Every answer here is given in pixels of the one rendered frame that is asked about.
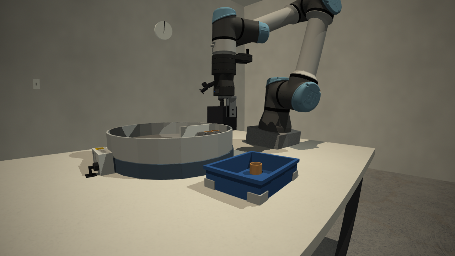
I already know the blue open crate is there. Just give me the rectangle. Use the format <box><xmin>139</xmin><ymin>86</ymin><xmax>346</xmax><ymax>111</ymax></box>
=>
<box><xmin>203</xmin><ymin>151</ymin><xmax>300</xmax><ymax>206</ymax></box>

